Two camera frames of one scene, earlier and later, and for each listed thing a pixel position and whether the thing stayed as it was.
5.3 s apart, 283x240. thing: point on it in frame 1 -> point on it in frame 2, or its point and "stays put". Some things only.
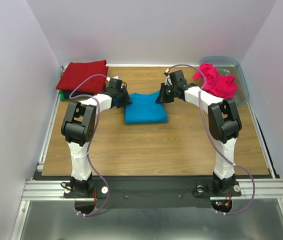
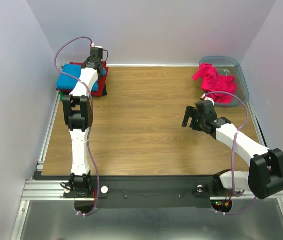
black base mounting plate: [154, 192] stays put
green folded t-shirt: [62, 95] stays put
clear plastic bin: [229, 66] stays put
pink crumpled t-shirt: [223, 85] stays put
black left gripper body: [120, 93] -> [101, 62]
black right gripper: [164, 95] -> [194, 119]
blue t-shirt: [143, 109] -> [68, 74]
